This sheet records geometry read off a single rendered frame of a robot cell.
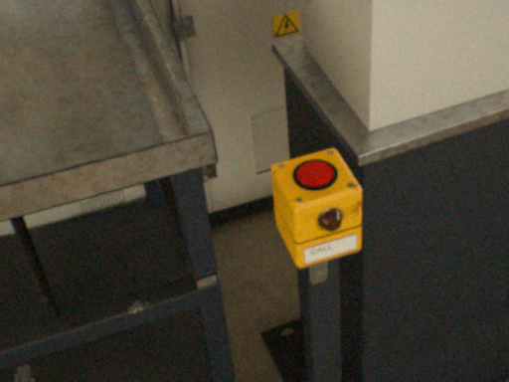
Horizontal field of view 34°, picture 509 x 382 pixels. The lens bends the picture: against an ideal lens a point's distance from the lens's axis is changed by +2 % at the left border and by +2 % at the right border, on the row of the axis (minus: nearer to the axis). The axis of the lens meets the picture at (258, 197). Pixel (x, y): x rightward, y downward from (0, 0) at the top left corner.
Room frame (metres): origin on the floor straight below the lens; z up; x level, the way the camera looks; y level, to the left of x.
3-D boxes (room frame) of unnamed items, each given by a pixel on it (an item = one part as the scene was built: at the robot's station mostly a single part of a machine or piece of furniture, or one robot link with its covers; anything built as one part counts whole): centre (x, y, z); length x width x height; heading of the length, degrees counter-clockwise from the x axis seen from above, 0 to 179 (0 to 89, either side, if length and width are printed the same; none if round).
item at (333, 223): (0.63, -0.08, 0.87); 0.03 x 0.01 x 0.03; 104
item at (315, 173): (0.67, -0.06, 0.90); 0.04 x 0.04 x 0.02
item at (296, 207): (0.67, -0.06, 0.85); 0.08 x 0.08 x 0.10; 14
